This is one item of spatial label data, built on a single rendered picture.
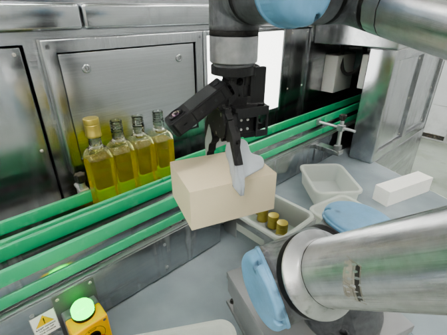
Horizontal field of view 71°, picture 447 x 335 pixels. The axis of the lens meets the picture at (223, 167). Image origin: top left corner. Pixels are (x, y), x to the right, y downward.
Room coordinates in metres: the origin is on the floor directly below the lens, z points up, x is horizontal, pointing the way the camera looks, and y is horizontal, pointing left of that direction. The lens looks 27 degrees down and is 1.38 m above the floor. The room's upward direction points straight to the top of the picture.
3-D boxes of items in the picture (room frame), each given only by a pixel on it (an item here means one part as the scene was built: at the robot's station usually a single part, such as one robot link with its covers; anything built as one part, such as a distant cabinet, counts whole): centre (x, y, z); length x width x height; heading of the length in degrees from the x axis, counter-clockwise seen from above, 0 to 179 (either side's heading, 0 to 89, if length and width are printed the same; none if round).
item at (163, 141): (0.79, 0.17, 0.99); 0.06 x 0.06 x 0.21; 43
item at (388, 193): (1.01, -0.68, 0.78); 0.24 x 0.06 x 0.06; 117
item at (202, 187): (0.50, 0.00, 1.09); 0.16 x 0.12 x 0.07; 113
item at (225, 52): (0.52, -0.01, 1.32); 0.08 x 0.08 x 0.05
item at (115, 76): (1.06, 0.09, 1.15); 0.90 x 0.03 x 0.34; 133
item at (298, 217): (0.78, -0.14, 0.80); 0.22 x 0.17 x 0.09; 43
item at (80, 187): (0.71, 0.38, 0.94); 0.07 x 0.04 x 0.13; 43
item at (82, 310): (0.43, 0.29, 0.84); 0.04 x 0.04 x 0.03
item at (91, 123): (0.68, 0.30, 1.14); 0.04 x 0.04 x 0.04
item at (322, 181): (1.01, -0.39, 0.78); 0.22 x 0.17 x 0.09; 3
